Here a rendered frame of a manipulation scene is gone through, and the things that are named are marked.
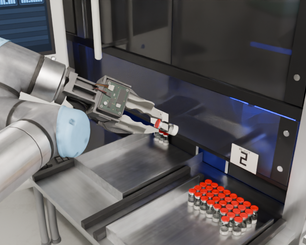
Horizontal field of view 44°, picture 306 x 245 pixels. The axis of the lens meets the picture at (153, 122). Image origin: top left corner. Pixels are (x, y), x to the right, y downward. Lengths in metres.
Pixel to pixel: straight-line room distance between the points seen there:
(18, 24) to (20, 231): 1.39
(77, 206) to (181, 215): 0.29
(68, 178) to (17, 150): 0.73
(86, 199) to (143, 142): 0.37
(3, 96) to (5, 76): 0.03
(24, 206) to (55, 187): 1.44
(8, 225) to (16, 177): 2.01
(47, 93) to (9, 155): 0.21
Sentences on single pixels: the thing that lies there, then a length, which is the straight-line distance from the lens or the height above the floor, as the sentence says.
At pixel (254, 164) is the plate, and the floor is 1.02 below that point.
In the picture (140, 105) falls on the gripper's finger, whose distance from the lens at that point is 0.75.
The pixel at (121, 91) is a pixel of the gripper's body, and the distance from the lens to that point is 0.68.
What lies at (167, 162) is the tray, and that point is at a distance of 1.27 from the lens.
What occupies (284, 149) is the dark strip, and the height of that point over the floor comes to 1.09.
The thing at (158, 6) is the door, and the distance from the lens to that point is 1.16.
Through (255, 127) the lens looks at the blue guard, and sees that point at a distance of 1.00.
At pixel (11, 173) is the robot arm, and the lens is 0.50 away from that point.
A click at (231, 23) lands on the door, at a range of 0.99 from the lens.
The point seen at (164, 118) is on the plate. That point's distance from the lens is 1.23.
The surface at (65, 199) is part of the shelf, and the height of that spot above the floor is 0.88.
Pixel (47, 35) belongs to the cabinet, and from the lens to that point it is 1.45.
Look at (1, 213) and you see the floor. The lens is 2.62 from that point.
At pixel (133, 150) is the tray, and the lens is 1.34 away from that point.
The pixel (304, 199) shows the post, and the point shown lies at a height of 0.99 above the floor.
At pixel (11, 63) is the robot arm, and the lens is 0.67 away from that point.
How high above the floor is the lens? 1.56
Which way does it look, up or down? 26 degrees down
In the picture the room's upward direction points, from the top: straight up
